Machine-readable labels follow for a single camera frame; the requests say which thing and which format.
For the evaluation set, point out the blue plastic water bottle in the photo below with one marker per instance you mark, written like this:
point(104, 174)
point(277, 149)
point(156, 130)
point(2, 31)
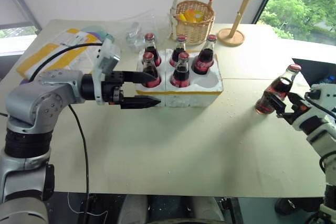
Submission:
point(328, 79)

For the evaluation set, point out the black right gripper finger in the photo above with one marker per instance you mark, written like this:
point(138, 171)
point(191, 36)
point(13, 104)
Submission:
point(277, 103)
point(295, 98)

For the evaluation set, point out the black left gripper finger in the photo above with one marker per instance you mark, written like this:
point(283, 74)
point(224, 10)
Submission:
point(139, 102)
point(136, 77)

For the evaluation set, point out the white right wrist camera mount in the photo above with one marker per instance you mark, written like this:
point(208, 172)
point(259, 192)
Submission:
point(325, 91)

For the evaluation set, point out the white foam crate yellow tape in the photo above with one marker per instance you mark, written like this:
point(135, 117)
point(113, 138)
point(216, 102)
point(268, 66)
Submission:
point(189, 98)

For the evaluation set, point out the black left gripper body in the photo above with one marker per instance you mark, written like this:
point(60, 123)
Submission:
point(111, 87)

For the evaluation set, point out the wooden branch rack round base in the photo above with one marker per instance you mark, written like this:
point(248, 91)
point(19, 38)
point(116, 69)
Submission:
point(231, 36)

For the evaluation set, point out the taped white yellow box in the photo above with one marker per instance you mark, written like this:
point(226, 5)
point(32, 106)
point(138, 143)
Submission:
point(52, 51)

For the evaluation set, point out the glass cola bottle red cap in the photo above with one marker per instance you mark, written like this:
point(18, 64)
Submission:
point(149, 64)
point(151, 51)
point(181, 74)
point(203, 61)
point(180, 45)
point(278, 85)

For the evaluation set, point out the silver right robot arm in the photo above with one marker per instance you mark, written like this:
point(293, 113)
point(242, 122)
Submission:
point(324, 136)

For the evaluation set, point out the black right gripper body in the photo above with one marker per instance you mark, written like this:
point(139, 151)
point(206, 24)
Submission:
point(296, 112)

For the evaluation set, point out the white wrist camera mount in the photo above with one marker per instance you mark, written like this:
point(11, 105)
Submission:
point(105, 56)
point(325, 91)

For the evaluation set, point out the clear plastic bag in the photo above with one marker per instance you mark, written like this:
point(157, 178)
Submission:
point(135, 37)

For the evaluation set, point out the yellow orange toy fruit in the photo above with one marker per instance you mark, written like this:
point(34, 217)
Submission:
point(190, 15)

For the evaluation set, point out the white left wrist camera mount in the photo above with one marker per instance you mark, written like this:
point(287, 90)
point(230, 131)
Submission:
point(105, 56)

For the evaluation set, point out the black rounded shape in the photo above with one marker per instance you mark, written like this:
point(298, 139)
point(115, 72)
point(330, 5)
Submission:
point(291, 205)

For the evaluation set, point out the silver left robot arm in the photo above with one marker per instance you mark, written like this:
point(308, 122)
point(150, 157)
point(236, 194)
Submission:
point(39, 100)

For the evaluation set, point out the grey window frame bar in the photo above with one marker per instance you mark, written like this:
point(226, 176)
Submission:
point(21, 1)

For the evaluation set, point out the green trees outside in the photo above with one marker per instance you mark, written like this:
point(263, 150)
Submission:
point(302, 3)

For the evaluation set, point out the purple teal bag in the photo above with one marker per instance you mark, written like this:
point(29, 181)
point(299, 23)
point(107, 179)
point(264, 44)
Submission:
point(98, 36)

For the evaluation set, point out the black open box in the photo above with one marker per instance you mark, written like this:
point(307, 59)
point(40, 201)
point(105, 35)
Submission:
point(315, 69)

